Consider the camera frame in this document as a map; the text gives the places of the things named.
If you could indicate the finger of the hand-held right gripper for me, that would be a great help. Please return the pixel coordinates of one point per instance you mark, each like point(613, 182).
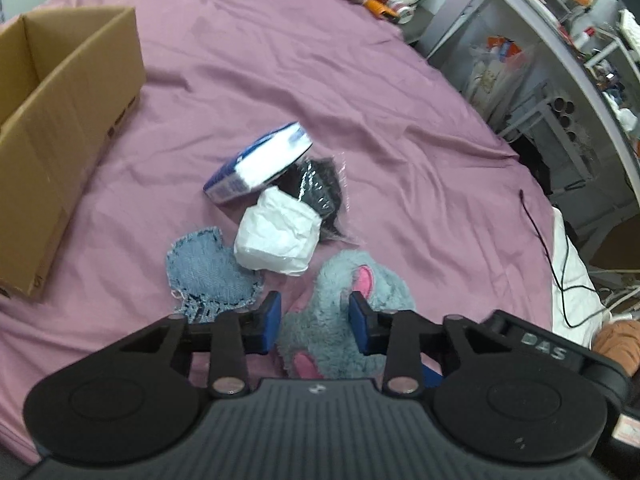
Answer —
point(431, 375)

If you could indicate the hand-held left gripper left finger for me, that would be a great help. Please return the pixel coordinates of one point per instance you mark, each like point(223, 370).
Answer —
point(270, 321)

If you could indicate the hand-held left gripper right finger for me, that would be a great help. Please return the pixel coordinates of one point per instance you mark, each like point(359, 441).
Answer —
point(357, 324)

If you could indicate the person's right hand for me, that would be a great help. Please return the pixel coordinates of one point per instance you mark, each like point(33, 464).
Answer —
point(617, 342)

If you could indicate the grey plush slipper pink ears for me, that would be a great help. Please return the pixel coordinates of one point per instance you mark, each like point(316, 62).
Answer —
point(320, 332)

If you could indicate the white bedding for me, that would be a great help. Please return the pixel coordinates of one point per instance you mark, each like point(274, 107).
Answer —
point(575, 280)

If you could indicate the blue denim patch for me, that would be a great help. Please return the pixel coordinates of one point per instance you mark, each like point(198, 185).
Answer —
point(210, 275)

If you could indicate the white crumpled plastic bag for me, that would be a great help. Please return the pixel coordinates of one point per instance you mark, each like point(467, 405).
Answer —
point(275, 235)

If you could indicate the flat brown cardboard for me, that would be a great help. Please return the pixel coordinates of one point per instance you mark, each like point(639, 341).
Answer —
point(617, 245)

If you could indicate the black item in clear bag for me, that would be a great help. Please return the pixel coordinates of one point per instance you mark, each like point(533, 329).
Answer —
point(320, 185)

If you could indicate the blue and white tissue pack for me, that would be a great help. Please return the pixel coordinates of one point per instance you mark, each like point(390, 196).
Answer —
point(265, 160)

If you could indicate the purple bed sheet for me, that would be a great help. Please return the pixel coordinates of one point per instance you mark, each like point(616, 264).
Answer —
point(300, 85)

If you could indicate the white plastic shopping bag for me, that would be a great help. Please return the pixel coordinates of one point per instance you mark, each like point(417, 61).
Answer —
point(495, 75)

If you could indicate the brown cardboard box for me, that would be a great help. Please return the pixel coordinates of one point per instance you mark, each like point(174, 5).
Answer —
point(65, 135)

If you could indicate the white shelving unit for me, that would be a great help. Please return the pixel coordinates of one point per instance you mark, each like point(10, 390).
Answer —
point(555, 45)

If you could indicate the orange bottle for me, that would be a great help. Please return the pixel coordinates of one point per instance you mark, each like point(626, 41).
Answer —
point(377, 7)

